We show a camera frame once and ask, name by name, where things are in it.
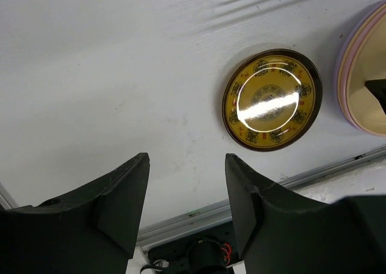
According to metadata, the purple plastic plate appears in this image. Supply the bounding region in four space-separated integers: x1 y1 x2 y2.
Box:
333 0 385 133

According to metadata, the pale yellow plastic plate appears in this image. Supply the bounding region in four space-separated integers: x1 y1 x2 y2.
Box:
334 2 385 137

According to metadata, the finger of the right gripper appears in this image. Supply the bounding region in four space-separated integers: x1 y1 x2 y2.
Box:
365 79 386 114

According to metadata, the small yellow patterned plate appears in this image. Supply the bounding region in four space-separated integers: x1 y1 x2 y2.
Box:
221 48 323 152

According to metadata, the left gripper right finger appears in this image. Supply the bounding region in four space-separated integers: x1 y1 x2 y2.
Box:
225 154 385 273

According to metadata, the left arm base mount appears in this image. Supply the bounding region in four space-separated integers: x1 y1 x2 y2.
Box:
140 221 241 274

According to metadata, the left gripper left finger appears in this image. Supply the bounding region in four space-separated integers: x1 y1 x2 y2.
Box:
1 153 150 273

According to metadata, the orange-yellow plastic plate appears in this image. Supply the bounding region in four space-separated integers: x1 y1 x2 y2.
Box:
346 16 385 136

